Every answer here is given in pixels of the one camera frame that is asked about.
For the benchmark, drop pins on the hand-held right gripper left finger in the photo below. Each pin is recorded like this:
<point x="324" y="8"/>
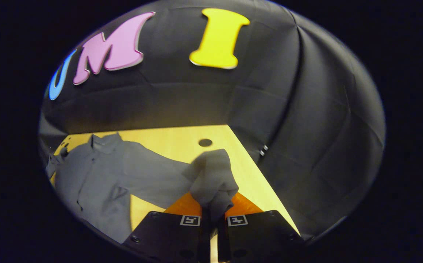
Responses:
<point x="171" y="237"/>

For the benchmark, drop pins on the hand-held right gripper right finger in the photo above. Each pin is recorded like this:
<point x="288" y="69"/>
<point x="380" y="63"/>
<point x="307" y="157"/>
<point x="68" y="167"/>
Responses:
<point x="255" y="237"/>

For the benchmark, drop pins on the grey button shirt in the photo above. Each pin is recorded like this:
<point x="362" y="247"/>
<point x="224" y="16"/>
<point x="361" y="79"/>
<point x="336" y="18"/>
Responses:
<point x="98" y="175"/>

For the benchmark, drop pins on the black backdrop cloth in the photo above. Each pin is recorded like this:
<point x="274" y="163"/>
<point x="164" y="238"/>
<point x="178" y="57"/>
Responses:
<point x="306" y="128"/>

